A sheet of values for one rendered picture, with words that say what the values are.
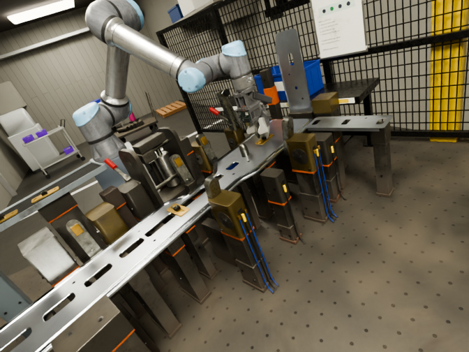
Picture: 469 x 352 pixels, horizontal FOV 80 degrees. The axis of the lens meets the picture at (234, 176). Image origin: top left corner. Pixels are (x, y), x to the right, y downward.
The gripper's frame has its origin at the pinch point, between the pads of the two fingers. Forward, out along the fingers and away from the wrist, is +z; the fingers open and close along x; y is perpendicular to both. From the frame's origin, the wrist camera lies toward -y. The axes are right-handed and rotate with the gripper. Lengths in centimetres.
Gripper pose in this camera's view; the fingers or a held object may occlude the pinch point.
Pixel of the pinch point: (263, 134)
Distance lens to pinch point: 112.4
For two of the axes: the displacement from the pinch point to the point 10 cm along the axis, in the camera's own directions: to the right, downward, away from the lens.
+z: 3.2, 8.2, 4.7
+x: 7.0, 1.3, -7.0
